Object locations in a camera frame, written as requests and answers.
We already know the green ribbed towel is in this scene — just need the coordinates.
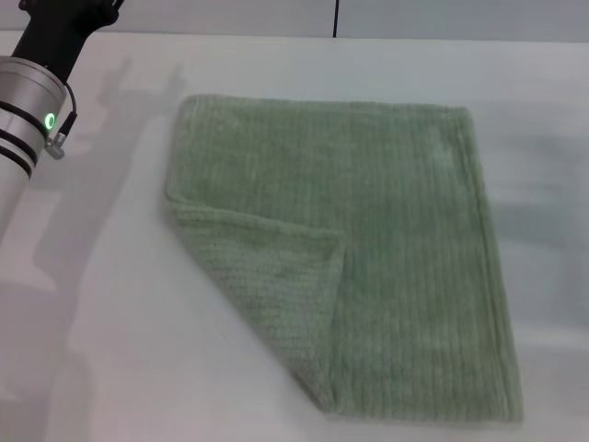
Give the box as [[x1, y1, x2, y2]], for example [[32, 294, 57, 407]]
[[161, 94, 525, 413]]

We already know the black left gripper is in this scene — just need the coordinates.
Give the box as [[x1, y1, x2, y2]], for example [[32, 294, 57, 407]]
[[10, 0, 124, 80]]

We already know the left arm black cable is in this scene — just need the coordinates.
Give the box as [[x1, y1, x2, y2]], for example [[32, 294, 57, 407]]
[[43, 80, 79, 160]]

